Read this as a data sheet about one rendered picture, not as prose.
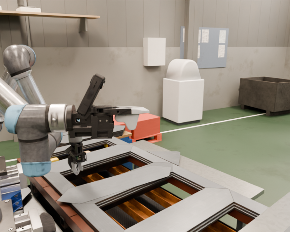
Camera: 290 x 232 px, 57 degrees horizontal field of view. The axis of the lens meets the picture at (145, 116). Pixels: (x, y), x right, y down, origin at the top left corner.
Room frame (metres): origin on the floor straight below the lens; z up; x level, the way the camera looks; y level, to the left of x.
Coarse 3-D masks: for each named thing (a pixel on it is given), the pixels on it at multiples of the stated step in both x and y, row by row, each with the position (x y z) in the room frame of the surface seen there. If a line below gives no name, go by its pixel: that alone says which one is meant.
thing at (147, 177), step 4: (136, 172) 1.55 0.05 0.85; (140, 172) 1.55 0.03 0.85; (144, 172) 1.55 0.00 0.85; (140, 176) 1.50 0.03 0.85; (144, 176) 1.50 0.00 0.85; (148, 176) 1.50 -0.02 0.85; (152, 176) 1.50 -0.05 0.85; (144, 180) 1.44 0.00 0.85; (148, 180) 1.44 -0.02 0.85; (152, 180) 1.44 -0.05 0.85
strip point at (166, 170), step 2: (154, 166) 1.64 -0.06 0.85; (156, 166) 1.64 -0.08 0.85; (158, 166) 1.64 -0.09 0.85; (160, 166) 1.64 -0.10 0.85; (162, 166) 1.64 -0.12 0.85; (158, 168) 1.60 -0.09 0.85; (160, 168) 1.60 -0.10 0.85; (162, 168) 1.60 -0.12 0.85; (164, 168) 1.60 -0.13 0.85; (166, 168) 1.60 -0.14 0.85; (168, 168) 1.60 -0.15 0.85; (170, 168) 1.60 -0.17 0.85; (160, 170) 1.58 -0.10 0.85; (162, 170) 1.58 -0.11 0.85; (164, 170) 1.58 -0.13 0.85; (166, 170) 1.58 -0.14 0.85; (168, 170) 1.58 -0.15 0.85; (170, 170) 1.58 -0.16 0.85; (164, 172) 1.55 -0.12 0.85; (166, 172) 1.55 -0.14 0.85; (168, 172) 1.55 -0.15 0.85; (168, 174) 1.52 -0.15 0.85
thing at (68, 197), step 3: (69, 189) 1.34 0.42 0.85; (66, 192) 1.31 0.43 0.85; (69, 192) 1.31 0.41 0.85; (63, 195) 1.28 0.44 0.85; (66, 195) 1.28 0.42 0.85; (69, 195) 1.28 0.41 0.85; (72, 195) 1.28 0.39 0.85; (63, 198) 1.25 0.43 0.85; (66, 198) 1.25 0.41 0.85; (69, 198) 1.25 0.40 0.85; (72, 198) 1.25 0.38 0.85; (75, 198) 1.25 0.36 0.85; (66, 201) 1.22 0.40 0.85; (69, 201) 1.22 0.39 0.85; (72, 201) 1.22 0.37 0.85; (75, 201) 1.22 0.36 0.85
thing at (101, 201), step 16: (96, 144) 2.09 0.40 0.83; (112, 144) 2.08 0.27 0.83; (112, 160) 1.79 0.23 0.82; (144, 160) 1.77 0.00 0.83; (64, 176) 1.56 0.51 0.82; (176, 176) 1.52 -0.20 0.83; (128, 192) 1.34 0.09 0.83; (224, 208) 1.17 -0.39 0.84; (240, 208) 1.19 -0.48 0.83; (208, 224) 1.07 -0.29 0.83
